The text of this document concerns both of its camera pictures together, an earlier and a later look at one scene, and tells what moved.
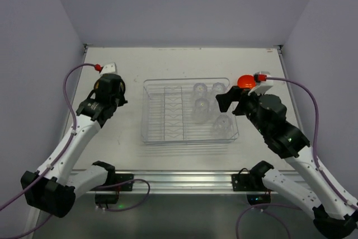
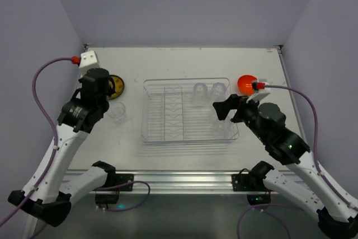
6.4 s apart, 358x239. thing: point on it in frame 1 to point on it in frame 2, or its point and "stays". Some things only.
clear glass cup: (202, 111) to (117, 111)
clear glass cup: (200, 90) stays
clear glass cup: (218, 88) stays
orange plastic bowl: (246, 81) stays
